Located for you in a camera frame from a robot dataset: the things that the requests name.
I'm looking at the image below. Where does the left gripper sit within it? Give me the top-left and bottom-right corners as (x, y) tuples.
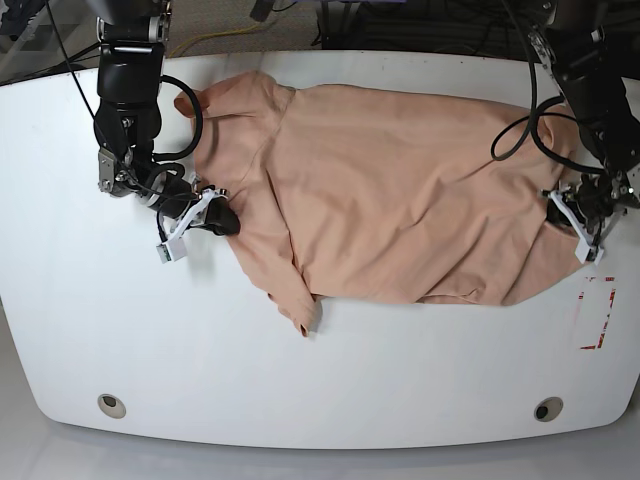
(570, 172), (639, 235)

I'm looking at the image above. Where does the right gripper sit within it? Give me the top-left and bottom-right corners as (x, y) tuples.
(132, 169), (241, 236)

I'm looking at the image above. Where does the peach T-shirt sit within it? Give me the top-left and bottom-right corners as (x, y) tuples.
(174, 71), (581, 334)

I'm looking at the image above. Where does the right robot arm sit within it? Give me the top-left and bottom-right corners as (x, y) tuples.
(90, 1), (240, 241)

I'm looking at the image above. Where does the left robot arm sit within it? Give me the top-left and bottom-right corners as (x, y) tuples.
(527, 1), (639, 228)

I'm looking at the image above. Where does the red tape rectangle marking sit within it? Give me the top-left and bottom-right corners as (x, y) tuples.
(573, 276), (617, 351)

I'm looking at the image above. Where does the left table grommet hole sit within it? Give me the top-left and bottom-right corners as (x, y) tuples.
(97, 394), (126, 420)

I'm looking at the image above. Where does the table grommet hole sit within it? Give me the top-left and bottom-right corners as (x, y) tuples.
(533, 397), (564, 423)
(97, 394), (126, 420)

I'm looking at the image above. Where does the right table grommet hole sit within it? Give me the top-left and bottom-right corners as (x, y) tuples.
(533, 397), (564, 423)

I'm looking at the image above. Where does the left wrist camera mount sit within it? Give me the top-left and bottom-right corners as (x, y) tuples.
(539, 184), (627, 265)

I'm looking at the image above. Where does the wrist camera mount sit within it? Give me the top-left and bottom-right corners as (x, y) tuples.
(155, 172), (229, 264)
(539, 184), (627, 265)

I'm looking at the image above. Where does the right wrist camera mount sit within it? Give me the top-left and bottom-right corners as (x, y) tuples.
(155, 172), (229, 264)

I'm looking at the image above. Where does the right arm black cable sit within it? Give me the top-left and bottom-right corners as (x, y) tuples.
(149, 74), (206, 166)

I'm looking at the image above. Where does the yellow floor cable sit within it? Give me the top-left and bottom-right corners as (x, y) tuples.
(172, 22), (266, 59)

